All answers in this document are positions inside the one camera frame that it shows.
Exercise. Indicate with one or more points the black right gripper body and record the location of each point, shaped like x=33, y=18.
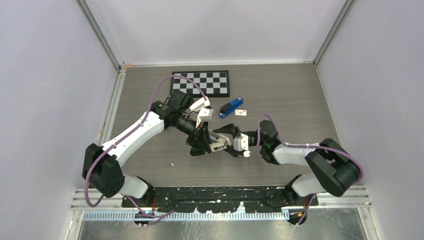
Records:
x=254, y=136

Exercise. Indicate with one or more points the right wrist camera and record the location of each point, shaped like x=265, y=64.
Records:
x=241, y=145

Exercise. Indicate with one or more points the blue stapler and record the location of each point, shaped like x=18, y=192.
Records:
x=230, y=107

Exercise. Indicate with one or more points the black and white stapler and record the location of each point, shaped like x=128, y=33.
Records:
x=215, y=142

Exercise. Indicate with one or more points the white staple box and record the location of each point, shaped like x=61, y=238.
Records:
x=240, y=112

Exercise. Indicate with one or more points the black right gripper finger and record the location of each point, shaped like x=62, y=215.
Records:
x=234, y=153
x=229, y=129

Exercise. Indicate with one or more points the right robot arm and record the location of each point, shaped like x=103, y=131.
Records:
x=333, y=170

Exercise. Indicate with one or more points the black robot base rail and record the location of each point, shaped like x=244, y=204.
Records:
x=220, y=199

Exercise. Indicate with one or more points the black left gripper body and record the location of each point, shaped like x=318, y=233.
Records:
x=193, y=138

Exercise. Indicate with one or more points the checkerboard calibration board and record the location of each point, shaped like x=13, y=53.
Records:
x=213, y=83

